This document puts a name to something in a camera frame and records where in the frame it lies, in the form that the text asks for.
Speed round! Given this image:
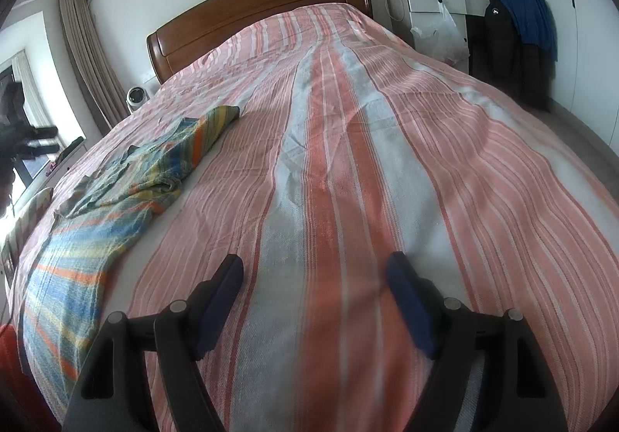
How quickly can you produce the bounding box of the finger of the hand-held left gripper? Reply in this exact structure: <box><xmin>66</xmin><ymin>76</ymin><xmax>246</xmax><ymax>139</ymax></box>
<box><xmin>26</xmin><ymin>124</ymin><xmax>59</xmax><ymax>141</ymax></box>
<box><xmin>19</xmin><ymin>142</ymin><xmax>60</xmax><ymax>159</ymax></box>

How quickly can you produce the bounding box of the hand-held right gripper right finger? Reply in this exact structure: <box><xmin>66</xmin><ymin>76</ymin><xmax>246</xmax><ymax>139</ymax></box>
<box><xmin>385</xmin><ymin>251</ymin><xmax>569</xmax><ymax>432</ymax></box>

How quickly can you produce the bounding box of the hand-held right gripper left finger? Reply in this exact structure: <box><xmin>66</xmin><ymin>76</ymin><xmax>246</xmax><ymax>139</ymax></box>
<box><xmin>62</xmin><ymin>254</ymin><xmax>245</xmax><ymax>432</ymax></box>

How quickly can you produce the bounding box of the striped knit sweater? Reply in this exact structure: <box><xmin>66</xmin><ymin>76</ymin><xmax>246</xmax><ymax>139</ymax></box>
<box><xmin>22</xmin><ymin>105</ymin><xmax>241</xmax><ymax>375</ymax></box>

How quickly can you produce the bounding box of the dark clothes pile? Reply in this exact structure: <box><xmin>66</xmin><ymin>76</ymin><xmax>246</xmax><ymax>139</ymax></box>
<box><xmin>45</xmin><ymin>135</ymin><xmax>88</xmax><ymax>177</ymax></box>

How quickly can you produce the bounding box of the white sheer curtain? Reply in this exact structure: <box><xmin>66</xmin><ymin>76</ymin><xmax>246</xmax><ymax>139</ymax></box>
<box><xmin>12</xmin><ymin>51</ymin><xmax>60</xmax><ymax>128</ymax></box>

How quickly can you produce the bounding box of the striped pillow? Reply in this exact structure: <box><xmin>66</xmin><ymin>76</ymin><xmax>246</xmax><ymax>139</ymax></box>
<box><xmin>7</xmin><ymin>186</ymin><xmax>54</xmax><ymax>245</ymax></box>

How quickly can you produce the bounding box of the brown curtain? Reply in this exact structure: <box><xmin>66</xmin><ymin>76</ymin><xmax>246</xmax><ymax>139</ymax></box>
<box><xmin>58</xmin><ymin>0</ymin><xmax>132</xmax><ymax>136</ymax></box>

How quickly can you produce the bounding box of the white round fan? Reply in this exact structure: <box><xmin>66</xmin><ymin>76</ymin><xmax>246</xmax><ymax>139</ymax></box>
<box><xmin>125</xmin><ymin>86</ymin><xmax>154</xmax><ymax>114</ymax></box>

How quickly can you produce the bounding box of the pink striped bedspread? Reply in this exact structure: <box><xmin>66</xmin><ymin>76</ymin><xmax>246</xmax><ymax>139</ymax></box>
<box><xmin>10</xmin><ymin>2</ymin><xmax>619</xmax><ymax>432</ymax></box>

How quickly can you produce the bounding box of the orange fleece garment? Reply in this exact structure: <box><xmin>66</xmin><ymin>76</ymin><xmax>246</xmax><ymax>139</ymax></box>
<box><xmin>0</xmin><ymin>323</ymin><xmax>65</xmax><ymax>432</ymax></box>

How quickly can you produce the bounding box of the wooden headboard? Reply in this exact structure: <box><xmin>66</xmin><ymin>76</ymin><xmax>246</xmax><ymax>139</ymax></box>
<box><xmin>146</xmin><ymin>0</ymin><xmax>374</xmax><ymax>86</ymax></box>

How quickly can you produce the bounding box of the clear plastic bag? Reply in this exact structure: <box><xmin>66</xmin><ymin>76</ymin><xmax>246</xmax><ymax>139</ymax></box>
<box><xmin>409</xmin><ymin>0</ymin><xmax>470</xmax><ymax>66</ymax></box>

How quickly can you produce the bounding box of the black jacket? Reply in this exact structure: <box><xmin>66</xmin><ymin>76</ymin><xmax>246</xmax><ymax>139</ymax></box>
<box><xmin>466</xmin><ymin>0</ymin><xmax>552</xmax><ymax>114</ymax></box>

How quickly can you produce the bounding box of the white desk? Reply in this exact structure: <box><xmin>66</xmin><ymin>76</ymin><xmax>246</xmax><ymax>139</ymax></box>
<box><xmin>384</xmin><ymin>0</ymin><xmax>492</xmax><ymax>61</ymax></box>

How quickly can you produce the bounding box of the blue garment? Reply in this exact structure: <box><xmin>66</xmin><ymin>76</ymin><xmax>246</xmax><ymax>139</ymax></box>
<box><xmin>487</xmin><ymin>0</ymin><xmax>559</xmax><ymax>63</ymax></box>

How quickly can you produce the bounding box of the white wardrobe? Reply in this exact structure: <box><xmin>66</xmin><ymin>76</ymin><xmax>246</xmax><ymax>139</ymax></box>
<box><xmin>521</xmin><ymin>0</ymin><xmax>619</xmax><ymax>145</ymax></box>

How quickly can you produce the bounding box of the white cable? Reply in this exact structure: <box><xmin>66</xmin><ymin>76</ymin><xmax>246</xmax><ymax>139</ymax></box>
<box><xmin>385</xmin><ymin>0</ymin><xmax>410</xmax><ymax>22</ymax></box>

